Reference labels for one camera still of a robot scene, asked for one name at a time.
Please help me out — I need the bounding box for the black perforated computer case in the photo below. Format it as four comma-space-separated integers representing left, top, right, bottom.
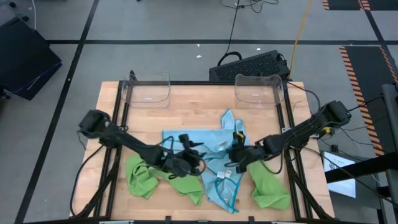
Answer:
208, 49, 292, 82

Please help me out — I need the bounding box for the green microfiber towel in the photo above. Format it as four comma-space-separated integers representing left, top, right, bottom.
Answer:
125, 154, 160, 200
149, 166, 205, 206
248, 160, 292, 211

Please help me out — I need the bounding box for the black equipment case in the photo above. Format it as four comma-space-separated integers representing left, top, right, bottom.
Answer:
0, 17, 63, 101

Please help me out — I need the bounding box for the black floor cable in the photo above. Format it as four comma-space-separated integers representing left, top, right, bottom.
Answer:
216, 0, 243, 67

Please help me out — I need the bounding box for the clear plastic bin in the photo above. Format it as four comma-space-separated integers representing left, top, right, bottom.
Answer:
120, 73, 171, 109
234, 73, 285, 110

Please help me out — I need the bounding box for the yellow cable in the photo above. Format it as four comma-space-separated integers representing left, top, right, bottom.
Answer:
287, 0, 313, 80

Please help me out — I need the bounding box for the white printed sheet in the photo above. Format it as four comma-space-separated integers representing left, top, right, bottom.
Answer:
323, 151, 358, 199

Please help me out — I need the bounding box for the gray metal post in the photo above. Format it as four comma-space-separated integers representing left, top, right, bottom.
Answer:
381, 83, 398, 206

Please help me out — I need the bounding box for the hazard-striped black floor mat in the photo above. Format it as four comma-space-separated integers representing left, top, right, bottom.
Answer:
338, 45, 398, 157
322, 0, 398, 12

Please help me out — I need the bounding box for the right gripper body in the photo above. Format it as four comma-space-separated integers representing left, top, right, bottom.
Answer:
228, 131, 267, 174

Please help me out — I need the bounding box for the blue microfiber towel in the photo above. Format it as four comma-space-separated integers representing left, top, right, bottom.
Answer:
201, 108, 251, 187
200, 169, 241, 215
161, 128, 240, 162

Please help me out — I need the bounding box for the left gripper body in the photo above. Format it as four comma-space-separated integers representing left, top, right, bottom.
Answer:
167, 133, 206, 178

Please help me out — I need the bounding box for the black metal beam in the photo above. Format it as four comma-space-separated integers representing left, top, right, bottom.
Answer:
325, 151, 398, 184

